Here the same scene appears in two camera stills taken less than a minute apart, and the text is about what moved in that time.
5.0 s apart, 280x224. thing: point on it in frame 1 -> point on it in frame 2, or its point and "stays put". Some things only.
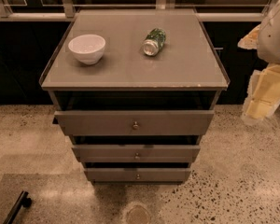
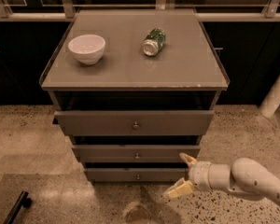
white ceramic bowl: x=89 y=49 stays put
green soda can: x=154 y=42 stays put
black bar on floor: x=23 y=201 stays put
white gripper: x=275 y=39 -> x=200 y=175
